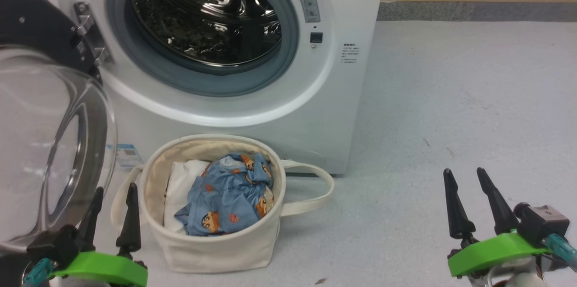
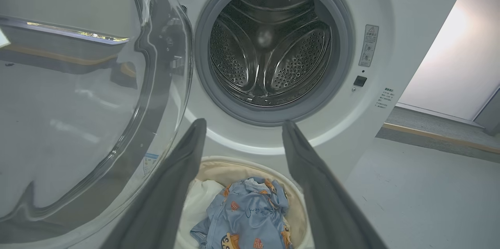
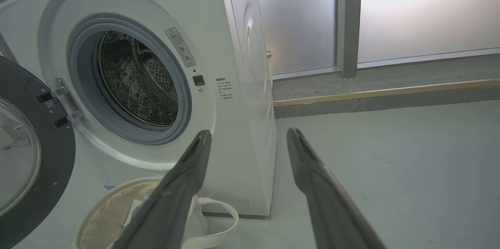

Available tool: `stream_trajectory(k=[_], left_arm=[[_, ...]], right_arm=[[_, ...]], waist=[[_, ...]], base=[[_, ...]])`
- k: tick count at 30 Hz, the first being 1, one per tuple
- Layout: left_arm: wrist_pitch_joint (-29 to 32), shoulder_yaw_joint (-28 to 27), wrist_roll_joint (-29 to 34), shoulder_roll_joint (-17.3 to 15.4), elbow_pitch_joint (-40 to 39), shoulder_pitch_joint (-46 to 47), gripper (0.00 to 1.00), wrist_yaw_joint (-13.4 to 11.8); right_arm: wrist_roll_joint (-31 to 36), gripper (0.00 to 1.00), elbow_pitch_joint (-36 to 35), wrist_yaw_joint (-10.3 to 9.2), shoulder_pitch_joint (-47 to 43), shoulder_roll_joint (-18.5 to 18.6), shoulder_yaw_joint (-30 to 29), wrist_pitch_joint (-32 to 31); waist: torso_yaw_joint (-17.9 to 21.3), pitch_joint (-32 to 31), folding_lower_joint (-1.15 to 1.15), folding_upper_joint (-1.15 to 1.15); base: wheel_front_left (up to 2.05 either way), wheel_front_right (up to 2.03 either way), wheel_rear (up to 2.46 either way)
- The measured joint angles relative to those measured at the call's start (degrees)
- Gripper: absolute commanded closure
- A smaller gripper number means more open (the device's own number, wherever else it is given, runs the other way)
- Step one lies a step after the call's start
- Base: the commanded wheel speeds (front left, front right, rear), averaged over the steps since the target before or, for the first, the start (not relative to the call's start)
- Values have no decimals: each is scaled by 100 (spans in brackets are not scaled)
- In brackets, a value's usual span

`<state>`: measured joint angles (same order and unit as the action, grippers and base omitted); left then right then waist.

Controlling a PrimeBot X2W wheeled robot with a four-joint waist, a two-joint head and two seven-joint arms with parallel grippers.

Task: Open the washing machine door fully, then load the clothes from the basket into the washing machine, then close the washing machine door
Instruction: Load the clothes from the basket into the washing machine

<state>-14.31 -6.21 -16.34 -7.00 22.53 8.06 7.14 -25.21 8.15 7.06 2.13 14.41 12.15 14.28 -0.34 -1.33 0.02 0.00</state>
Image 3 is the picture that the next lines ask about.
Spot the metal door hinge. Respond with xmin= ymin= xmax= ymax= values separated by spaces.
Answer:
xmin=37 ymin=78 xmax=86 ymax=127

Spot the warning sticker with triangle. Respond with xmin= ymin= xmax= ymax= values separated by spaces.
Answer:
xmin=164 ymin=27 xmax=196 ymax=68

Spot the frosted glass panel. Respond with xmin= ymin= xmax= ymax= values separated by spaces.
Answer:
xmin=357 ymin=0 xmax=500 ymax=64
xmin=255 ymin=0 xmax=337 ymax=76

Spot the steel perforated drum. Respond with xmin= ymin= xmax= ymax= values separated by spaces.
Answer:
xmin=98 ymin=31 xmax=179 ymax=127

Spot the cream fabric laundry basket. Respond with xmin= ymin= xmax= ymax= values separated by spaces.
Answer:
xmin=74 ymin=177 xmax=239 ymax=249

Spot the blue patterned garment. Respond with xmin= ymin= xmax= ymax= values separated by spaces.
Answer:
xmin=127 ymin=199 xmax=157 ymax=228

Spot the wooden floor strip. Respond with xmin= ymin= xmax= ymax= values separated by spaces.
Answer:
xmin=273 ymin=79 xmax=500 ymax=107

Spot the grey window frame post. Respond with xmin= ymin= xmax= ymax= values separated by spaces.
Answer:
xmin=337 ymin=0 xmax=362 ymax=79

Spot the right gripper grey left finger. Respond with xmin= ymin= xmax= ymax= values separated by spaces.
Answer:
xmin=113 ymin=130 xmax=213 ymax=249

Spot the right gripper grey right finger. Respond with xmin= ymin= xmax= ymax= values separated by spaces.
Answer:
xmin=286 ymin=128 xmax=387 ymax=249

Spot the round drain filter cover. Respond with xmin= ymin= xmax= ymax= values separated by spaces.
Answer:
xmin=214 ymin=190 xmax=250 ymax=214

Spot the dark round washer door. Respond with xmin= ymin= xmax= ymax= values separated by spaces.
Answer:
xmin=0 ymin=56 xmax=76 ymax=249

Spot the white washing machine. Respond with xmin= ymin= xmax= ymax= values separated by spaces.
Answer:
xmin=0 ymin=0 xmax=278 ymax=249

